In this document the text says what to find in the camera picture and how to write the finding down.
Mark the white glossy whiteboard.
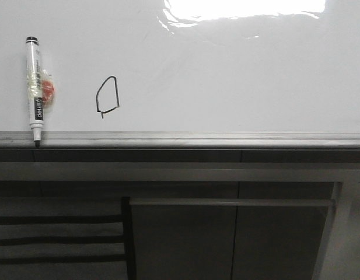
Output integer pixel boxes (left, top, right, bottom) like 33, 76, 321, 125
0, 1, 360, 149

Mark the white whiteboard marker with tape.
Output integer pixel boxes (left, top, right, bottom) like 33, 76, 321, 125
26, 36, 54, 148

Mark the grey metal whiteboard stand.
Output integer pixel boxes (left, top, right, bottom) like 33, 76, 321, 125
0, 149, 360, 279

